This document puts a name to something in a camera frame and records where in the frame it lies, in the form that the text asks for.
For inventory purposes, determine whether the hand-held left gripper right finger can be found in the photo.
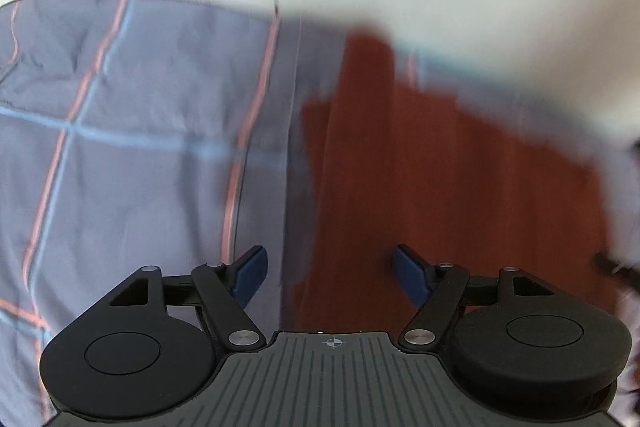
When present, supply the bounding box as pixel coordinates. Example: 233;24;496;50
392;244;556;351

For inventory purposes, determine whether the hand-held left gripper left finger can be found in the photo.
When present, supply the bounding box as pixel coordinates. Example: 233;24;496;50
107;245;269;351

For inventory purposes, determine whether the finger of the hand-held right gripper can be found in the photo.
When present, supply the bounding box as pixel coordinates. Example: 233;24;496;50
592;252;640;294

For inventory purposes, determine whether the maroon long-sleeve sweater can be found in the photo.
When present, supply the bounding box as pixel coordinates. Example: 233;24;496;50
292;24;622;339

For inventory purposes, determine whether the blue plaid bed sheet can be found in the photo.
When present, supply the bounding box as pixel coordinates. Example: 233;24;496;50
0;0;606;423

